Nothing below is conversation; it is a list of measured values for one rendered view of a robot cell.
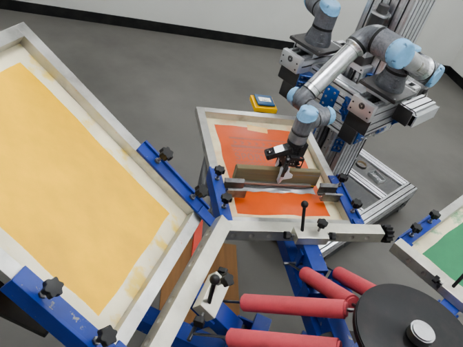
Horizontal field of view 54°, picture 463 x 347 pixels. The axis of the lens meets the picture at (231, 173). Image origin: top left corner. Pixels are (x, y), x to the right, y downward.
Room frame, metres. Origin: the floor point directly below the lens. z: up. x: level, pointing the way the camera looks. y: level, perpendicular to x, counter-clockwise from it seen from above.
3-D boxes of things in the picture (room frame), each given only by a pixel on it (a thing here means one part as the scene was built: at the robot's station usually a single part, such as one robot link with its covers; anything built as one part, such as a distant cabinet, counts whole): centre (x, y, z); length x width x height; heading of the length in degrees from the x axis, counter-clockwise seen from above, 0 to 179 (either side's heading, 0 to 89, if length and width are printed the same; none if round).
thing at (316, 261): (1.16, -0.36, 1.02); 0.17 x 0.06 x 0.05; 22
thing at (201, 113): (1.68, -0.15, 0.97); 0.79 x 0.58 x 0.04; 22
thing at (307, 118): (1.58, -0.22, 1.30); 0.09 x 0.08 x 0.11; 138
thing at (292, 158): (1.58, -0.22, 1.14); 0.09 x 0.08 x 0.12; 112
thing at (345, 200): (1.56, -0.50, 0.97); 0.30 x 0.05 x 0.07; 22
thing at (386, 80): (2.24, -0.64, 1.31); 0.15 x 0.15 x 0.10
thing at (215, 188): (1.36, 0.02, 0.97); 0.30 x 0.05 x 0.07; 22
